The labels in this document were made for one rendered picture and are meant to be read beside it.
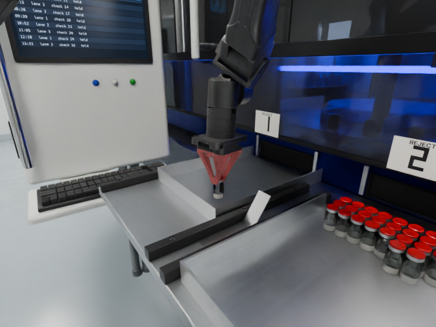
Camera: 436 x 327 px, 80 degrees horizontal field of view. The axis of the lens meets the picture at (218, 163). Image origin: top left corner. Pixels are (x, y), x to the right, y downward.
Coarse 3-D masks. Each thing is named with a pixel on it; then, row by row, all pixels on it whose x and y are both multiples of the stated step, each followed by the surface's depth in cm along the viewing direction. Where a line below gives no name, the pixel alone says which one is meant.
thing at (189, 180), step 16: (192, 160) 73; (240, 160) 82; (256, 160) 82; (160, 176) 67; (176, 176) 70; (192, 176) 70; (208, 176) 70; (240, 176) 70; (256, 176) 70; (272, 176) 70; (288, 176) 70; (304, 176) 62; (320, 176) 67; (176, 192) 60; (192, 192) 54; (208, 192) 61; (224, 192) 61; (240, 192) 61; (256, 192) 61; (272, 192) 57; (208, 208) 50; (224, 208) 49
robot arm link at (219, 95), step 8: (208, 80) 47; (216, 80) 45; (224, 80) 45; (232, 80) 46; (208, 88) 47; (216, 88) 45; (224, 88) 45; (232, 88) 45; (240, 88) 50; (208, 96) 47; (216, 96) 46; (224, 96) 45; (232, 96) 46; (208, 104) 48; (216, 104) 46; (224, 104) 46; (232, 104) 46
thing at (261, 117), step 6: (258, 114) 70; (264, 114) 68; (270, 114) 66; (276, 114) 65; (258, 120) 70; (264, 120) 68; (270, 120) 67; (276, 120) 65; (258, 126) 71; (264, 126) 69; (270, 126) 67; (276, 126) 65; (264, 132) 69; (270, 132) 68; (276, 132) 66
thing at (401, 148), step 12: (396, 144) 44; (408, 144) 43; (420, 144) 42; (432, 144) 40; (396, 156) 45; (408, 156) 43; (420, 156) 42; (432, 156) 41; (396, 168) 45; (408, 168) 44; (432, 168) 41
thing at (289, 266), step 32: (288, 224) 48; (320, 224) 49; (192, 256) 36; (224, 256) 40; (256, 256) 41; (288, 256) 41; (320, 256) 41; (352, 256) 41; (192, 288) 33; (224, 288) 35; (256, 288) 35; (288, 288) 35; (320, 288) 35; (352, 288) 35; (384, 288) 35; (416, 288) 35; (224, 320) 28; (256, 320) 30; (288, 320) 30; (320, 320) 30; (352, 320) 30; (384, 320) 30; (416, 320) 30
